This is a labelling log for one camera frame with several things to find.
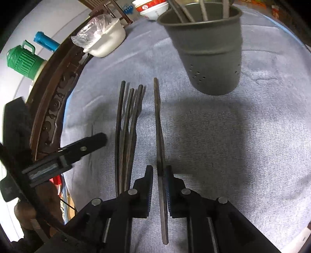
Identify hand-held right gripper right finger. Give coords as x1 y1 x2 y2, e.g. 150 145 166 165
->
163 165 282 253

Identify grey metal perforated cup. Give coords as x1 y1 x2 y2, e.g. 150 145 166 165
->
157 4 243 96

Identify row of dark chopsticks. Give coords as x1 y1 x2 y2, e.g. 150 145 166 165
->
114 81 146 197

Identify clear plastic bag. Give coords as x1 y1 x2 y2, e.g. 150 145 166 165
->
71 14 117 49

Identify white plastic basin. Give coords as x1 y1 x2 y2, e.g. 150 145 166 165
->
83 19 127 58

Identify red banded porcelain bowl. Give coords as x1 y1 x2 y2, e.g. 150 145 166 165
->
135 2 169 13

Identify blue thermos flask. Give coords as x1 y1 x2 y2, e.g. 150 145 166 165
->
33 31 60 51

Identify dark carved wooden chair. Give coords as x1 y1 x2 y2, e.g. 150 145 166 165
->
13 0 133 244

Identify green ribbed thermos jug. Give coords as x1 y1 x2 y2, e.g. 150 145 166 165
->
7 41 47 81

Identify white bowl with red emblem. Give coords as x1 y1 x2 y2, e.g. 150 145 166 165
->
141 7 169 21

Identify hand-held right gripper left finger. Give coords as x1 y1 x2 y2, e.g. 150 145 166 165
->
63 165 154 253

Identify grey tablecloth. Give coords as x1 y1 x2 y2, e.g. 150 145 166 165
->
59 5 311 253

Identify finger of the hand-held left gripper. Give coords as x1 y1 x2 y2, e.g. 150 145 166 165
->
58 133 108 161

